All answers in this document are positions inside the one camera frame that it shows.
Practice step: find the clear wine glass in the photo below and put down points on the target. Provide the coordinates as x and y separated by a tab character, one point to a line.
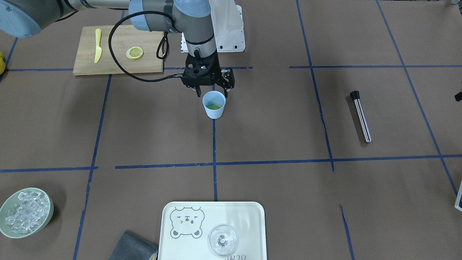
223	240

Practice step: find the yellow plastic knife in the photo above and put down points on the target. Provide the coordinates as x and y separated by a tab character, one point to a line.
98	49

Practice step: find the light blue plastic cup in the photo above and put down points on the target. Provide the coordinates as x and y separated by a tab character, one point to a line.
214	103

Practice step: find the grey folded cloth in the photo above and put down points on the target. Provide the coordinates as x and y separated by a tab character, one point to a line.
132	247

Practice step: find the cream bear tray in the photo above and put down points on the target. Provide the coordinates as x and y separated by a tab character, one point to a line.
185	227

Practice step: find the steel muddler black tip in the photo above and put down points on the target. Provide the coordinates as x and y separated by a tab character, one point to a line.
355	96

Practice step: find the yellow lemon half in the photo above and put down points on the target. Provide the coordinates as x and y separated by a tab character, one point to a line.
134	53

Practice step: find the wooden cutting board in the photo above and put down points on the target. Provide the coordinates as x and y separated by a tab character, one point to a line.
125	37

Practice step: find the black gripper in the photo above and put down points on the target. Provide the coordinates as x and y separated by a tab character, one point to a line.
227	79

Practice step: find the green bowl of ice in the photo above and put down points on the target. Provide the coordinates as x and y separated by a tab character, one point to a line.
25	213

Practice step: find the white wire cup rack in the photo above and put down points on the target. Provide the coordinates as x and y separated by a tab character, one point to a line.
458	201

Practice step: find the green lime half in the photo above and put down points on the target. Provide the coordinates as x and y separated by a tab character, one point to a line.
213	107

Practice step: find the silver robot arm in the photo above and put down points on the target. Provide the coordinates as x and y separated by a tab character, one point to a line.
192	18

